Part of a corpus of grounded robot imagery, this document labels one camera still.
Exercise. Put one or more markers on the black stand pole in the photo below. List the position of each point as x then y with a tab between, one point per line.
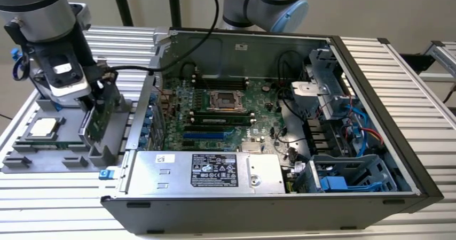
123	4
175	4

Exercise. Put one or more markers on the grey open PC case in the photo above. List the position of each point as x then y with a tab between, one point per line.
249	218

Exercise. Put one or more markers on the green motherboard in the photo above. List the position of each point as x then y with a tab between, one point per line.
263	101

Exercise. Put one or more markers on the silver power supply unit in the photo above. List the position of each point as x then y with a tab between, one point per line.
149	176

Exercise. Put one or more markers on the blue case latch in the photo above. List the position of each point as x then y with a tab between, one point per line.
107	174

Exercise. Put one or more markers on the round coin battery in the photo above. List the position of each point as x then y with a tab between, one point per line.
265	87

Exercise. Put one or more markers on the silver CPU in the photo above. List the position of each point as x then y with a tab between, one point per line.
43	127

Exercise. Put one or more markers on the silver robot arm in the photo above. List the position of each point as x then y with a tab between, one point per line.
35	15

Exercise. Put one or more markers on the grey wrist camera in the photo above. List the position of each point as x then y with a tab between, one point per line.
81	15

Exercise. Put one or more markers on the blue expansion slot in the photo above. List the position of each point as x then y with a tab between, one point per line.
203	135

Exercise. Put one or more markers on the silver metal drive cage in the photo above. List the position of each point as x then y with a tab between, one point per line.
320	90

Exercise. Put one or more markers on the silver heat sink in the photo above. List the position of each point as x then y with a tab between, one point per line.
252	146

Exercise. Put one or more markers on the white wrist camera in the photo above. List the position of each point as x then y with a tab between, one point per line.
71	89

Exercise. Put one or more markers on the green RAM stick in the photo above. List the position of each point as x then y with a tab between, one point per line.
213	121

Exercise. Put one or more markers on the black green graphics card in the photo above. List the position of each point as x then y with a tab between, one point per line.
103	117

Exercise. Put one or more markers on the hard disk in blue carrier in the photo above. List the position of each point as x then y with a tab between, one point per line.
15	53

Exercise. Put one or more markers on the blue bay clip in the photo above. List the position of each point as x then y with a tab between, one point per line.
332	184

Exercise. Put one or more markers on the CPU socket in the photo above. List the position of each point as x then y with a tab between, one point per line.
224	99

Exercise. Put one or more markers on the metal slat side table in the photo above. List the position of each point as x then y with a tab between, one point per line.
445	53

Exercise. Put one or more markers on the grey parts rack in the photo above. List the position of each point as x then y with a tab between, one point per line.
71	127

